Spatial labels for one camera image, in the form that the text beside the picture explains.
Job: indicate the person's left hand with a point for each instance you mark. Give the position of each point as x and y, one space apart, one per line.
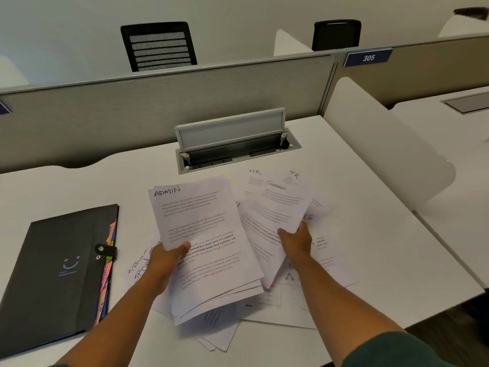
164 267

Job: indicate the black expanding folder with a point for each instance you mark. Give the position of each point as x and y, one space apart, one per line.
49 263

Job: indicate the person's left forearm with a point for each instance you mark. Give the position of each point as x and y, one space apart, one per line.
114 328

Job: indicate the white side desk divider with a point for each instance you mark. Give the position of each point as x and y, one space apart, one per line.
382 149

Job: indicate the grey fabric partition panel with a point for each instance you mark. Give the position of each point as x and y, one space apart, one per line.
114 114

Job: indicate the single white paper sheet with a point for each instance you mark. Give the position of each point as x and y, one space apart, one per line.
275 210

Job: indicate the blue desk number sign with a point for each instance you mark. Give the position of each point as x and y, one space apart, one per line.
4 108
368 58

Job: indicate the person's right forearm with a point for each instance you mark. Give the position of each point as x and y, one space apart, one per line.
336 305

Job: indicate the black mesh office chair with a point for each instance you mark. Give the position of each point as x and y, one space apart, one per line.
128 49

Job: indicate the pile of white papers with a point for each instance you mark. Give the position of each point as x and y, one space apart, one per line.
328 259

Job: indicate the beige partition panel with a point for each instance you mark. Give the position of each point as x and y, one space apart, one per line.
420 80

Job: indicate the person's right hand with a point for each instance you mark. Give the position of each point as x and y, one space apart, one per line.
298 244

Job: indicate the thin white paper bundle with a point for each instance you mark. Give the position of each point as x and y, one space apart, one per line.
198 214

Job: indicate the green right sleeve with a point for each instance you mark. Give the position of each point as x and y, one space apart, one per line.
393 351

